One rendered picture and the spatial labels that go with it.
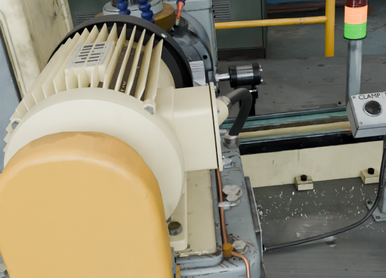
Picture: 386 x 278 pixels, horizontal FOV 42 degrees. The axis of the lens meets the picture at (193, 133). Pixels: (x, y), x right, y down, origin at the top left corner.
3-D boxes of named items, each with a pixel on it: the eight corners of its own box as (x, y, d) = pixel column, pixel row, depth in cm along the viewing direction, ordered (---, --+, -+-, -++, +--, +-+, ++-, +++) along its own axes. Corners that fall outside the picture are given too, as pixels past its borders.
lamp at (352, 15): (347, 25, 139) (348, 9, 137) (342, 19, 144) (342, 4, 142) (369, 22, 139) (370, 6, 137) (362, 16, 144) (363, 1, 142)
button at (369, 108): (365, 118, 96) (367, 114, 94) (361, 105, 97) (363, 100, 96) (381, 116, 96) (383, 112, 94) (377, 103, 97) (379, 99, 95)
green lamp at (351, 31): (347, 41, 141) (347, 25, 139) (341, 34, 146) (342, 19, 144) (369, 38, 141) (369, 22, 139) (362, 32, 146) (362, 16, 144)
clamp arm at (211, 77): (205, 81, 134) (209, 124, 111) (204, 71, 132) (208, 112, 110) (218, 80, 134) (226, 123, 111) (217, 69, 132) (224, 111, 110)
